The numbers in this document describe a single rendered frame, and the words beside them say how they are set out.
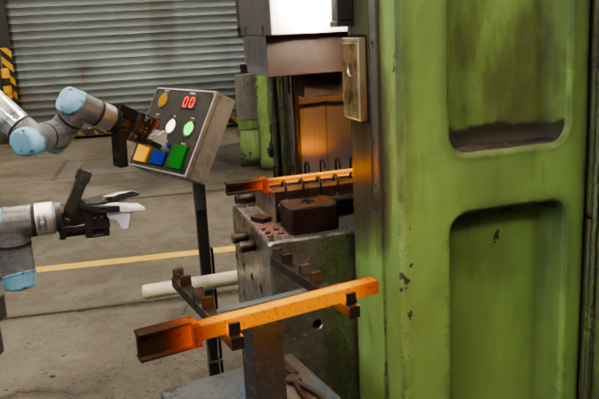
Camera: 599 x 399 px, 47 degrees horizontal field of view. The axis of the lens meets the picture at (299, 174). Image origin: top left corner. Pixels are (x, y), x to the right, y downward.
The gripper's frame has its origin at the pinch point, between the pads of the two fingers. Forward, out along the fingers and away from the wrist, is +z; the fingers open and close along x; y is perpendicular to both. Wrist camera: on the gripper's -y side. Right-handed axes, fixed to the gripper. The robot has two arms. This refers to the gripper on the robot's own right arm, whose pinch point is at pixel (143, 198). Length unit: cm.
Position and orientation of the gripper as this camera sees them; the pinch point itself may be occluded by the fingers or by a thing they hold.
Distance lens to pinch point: 169.5
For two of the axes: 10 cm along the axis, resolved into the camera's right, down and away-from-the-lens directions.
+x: 3.1, 1.9, -9.3
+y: 0.5, 9.7, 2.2
